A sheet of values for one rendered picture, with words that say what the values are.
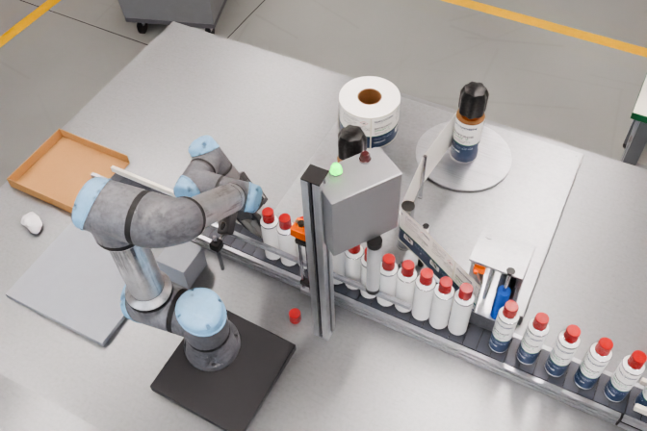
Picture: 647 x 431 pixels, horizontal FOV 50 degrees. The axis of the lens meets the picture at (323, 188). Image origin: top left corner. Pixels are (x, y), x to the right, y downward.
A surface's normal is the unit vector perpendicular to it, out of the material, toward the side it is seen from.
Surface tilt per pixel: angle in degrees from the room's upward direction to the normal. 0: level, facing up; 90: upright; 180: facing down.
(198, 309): 10
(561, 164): 0
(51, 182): 0
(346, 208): 90
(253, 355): 4
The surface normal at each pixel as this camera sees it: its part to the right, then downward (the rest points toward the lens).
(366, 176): -0.04, -0.64
